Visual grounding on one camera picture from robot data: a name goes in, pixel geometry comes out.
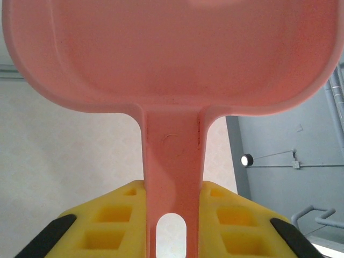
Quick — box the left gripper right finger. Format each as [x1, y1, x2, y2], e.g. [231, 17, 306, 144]
[199, 180, 323, 258]

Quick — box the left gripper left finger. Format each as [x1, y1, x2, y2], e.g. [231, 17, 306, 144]
[20, 180, 148, 258]

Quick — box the pink plastic dustpan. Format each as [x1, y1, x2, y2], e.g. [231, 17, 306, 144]
[1, 0, 344, 258]

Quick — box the grey bent pipe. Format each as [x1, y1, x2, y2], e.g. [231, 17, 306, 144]
[291, 205, 337, 237]

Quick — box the round white ceiling light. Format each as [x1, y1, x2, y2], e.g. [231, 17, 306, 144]
[240, 153, 254, 167]

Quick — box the grey conduit pipe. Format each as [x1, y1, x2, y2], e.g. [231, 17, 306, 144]
[248, 148, 344, 169]

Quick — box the silver ventilation duct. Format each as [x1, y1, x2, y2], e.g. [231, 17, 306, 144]
[324, 63, 344, 135]

